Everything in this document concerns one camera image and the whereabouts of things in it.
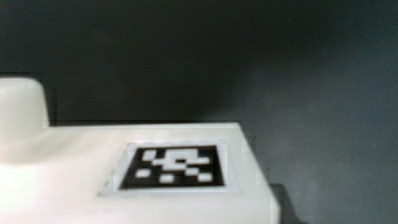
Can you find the white front drawer tray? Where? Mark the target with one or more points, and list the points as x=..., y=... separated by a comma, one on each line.
x=141, y=174

